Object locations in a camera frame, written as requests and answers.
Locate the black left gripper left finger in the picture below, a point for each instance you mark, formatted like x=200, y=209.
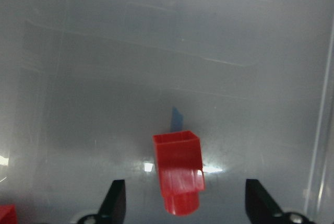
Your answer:
x=113, y=207

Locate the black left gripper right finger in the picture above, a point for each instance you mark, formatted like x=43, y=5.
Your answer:
x=259, y=205

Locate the red block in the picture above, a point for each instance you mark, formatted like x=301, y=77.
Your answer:
x=8, y=214
x=180, y=171

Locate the clear plastic storage box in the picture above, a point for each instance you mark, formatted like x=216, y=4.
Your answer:
x=86, y=84

